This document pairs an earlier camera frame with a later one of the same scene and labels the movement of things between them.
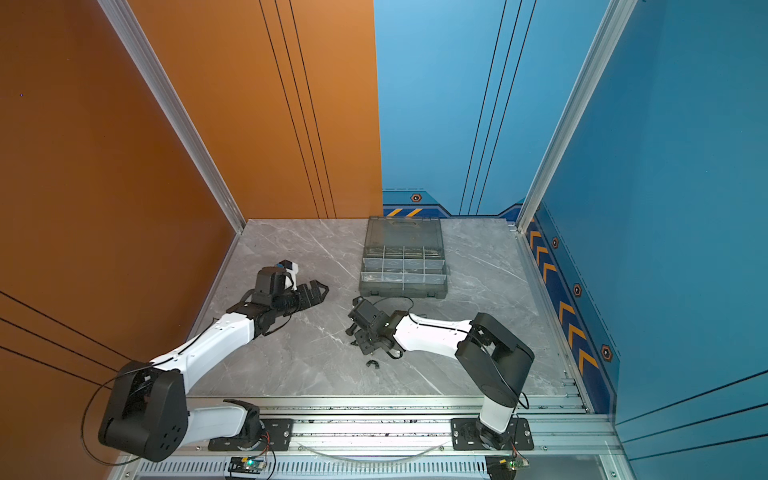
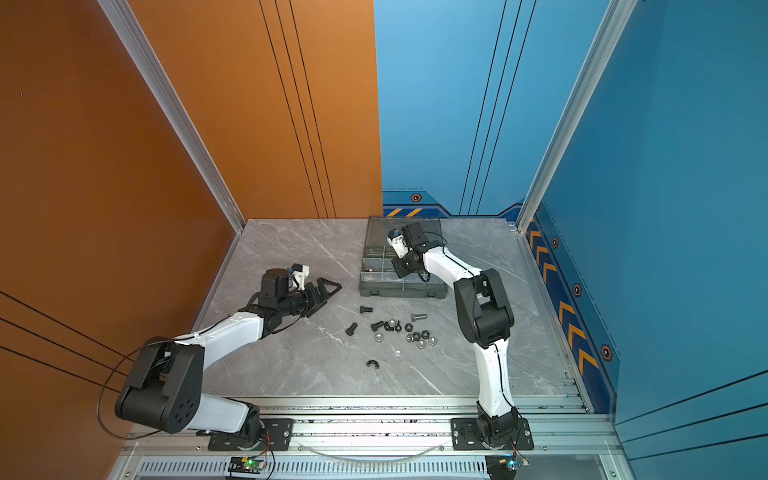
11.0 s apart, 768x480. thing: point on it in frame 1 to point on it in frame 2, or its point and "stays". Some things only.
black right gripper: [359, 340] to [402, 272]
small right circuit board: [503, 467] stays
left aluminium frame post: [150, 65] stays
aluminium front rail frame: [394, 437] stays
